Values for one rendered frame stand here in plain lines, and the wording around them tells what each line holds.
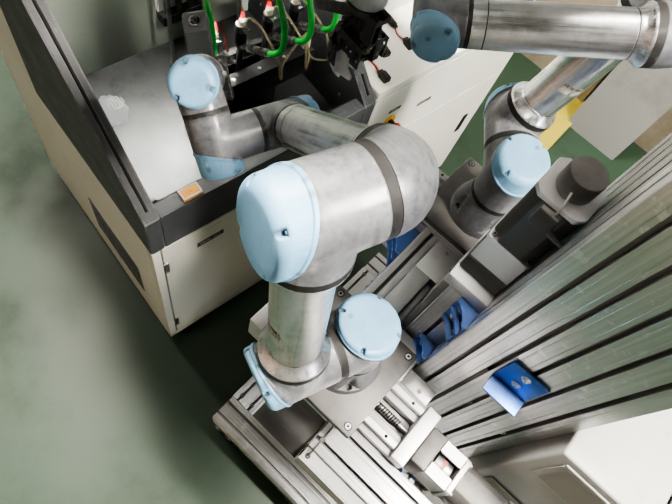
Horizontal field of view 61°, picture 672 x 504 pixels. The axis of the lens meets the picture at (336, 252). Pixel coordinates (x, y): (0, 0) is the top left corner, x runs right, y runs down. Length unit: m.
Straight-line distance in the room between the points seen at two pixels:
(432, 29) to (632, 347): 0.52
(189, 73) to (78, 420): 1.55
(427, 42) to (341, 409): 0.68
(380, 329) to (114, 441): 1.40
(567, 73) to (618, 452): 0.69
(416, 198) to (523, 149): 0.66
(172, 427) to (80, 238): 0.82
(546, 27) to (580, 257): 0.37
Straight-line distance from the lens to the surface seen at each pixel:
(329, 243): 0.57
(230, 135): 0.94
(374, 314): 0.97
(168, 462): 2.16
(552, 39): 0.97
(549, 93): 1.25
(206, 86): 0.90
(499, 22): 0.95
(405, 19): 1.81
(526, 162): 1.24
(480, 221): 1.33
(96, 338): 2.28
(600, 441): 1.12
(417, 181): 0.60
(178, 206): 1.37
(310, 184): 0.56
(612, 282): 0.78
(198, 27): 1.12
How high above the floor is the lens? 2.15
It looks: 63 degrees down
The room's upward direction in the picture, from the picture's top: 25 degrees clockwise
